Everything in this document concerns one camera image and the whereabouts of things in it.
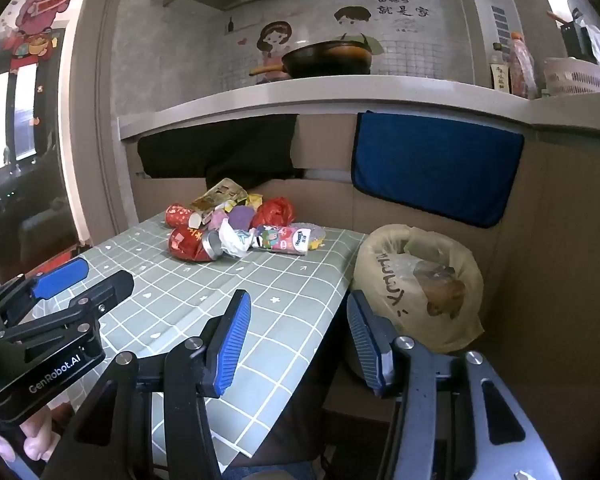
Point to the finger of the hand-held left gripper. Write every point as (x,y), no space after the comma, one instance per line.
(110,287)
(60,277)

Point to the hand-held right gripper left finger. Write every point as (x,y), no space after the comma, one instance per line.
(232,345)

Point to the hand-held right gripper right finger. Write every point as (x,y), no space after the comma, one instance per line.
(365,335)

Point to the white paper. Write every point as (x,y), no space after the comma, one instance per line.
(232,240)

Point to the red plastic bag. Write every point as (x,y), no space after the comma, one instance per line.
(275,212)

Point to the person's left hand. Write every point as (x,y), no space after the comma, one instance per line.
(32,432)

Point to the green checkered tablecloth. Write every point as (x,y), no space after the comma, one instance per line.
(180,280)

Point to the large crushed red can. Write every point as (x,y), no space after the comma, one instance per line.
(187,242)

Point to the colourful printed tube packet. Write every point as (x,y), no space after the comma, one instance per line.
(280,240)

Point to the purple wrapper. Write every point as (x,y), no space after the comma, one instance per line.
(240,220)

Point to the pink wrapper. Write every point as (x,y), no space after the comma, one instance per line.
(217,220)

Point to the tan patterned snack box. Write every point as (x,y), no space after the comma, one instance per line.
(220,192)

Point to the small yellow wrapper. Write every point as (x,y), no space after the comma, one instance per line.
(254,199)

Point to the black cloth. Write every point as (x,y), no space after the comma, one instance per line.
(220,150)

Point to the blue towel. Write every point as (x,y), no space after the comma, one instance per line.
(435,170)

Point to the brown cardboard panel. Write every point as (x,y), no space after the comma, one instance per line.
(555,260)

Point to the white kitchen counter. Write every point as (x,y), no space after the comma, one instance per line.
(330,95)

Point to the red cartoon window sticker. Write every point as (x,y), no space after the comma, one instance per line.
(42,10)

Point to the black wok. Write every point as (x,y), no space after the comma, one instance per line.
(325,60)

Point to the dark sauce bottle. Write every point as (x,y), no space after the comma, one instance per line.
(499,72)

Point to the white plastic basket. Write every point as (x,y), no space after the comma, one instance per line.
(575,77)

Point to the black knife block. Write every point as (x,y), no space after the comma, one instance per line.
(575,35)

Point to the cartoon wall sticker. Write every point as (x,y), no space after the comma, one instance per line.
(410,15)

